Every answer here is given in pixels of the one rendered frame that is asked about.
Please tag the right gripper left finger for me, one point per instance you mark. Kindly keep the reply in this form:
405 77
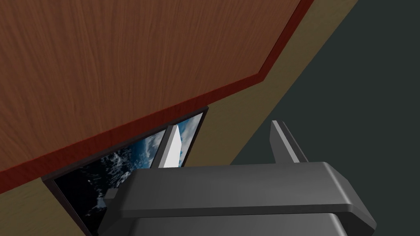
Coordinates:
171 149

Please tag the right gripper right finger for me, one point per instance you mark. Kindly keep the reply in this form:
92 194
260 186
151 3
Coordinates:
283 144

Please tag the black framed blue picture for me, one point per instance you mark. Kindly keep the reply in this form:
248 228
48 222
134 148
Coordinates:
98 177

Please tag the brown wooden table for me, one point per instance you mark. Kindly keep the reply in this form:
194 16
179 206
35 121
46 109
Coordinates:
124 59

